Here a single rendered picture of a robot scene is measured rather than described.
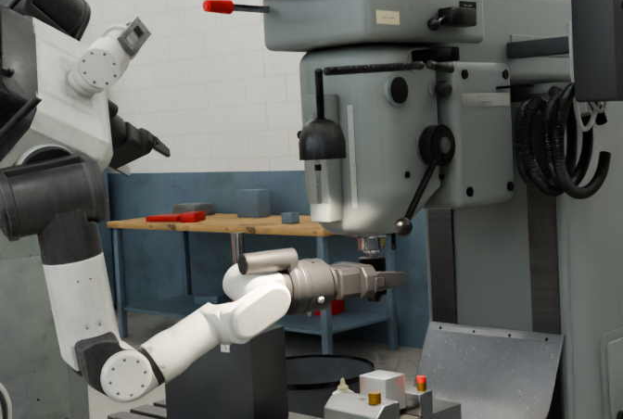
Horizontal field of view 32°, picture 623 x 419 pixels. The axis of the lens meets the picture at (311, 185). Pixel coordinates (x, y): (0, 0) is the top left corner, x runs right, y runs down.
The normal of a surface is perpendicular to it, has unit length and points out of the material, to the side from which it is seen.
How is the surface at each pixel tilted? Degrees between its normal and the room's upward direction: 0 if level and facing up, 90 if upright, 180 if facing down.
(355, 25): 90
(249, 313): 103
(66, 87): 57
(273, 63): 90
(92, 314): 93
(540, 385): 62
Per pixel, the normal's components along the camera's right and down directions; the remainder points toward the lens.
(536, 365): -0.63, -0.39
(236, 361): -0.53, 0.07
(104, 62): -0.16, 0.49
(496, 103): 0.73, 0.00
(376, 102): 0.14, 0.04
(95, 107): 0.70, -0.55
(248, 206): -0.71, 0.07
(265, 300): 0.53, 0.24
